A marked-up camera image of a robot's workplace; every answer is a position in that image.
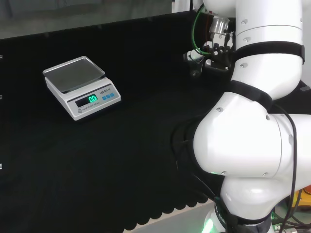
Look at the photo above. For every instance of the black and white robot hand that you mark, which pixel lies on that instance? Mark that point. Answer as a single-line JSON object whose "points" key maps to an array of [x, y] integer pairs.
{"points": [[218, 63]]}

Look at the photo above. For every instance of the small clear glass beaker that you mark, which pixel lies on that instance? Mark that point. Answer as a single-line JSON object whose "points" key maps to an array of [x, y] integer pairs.
{"points": [[195, 72]]}

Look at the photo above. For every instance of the black bench cloth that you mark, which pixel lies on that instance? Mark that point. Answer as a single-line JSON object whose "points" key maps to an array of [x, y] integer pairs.
{"points": [[121, 157]]}

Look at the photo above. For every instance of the white electronic balance steel pan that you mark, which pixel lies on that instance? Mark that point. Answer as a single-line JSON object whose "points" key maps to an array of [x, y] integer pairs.
{"points": [[82, 97]]}

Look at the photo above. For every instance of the yellow stop button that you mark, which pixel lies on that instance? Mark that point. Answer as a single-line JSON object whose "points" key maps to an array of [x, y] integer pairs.
{"points": [[298, 201]]}

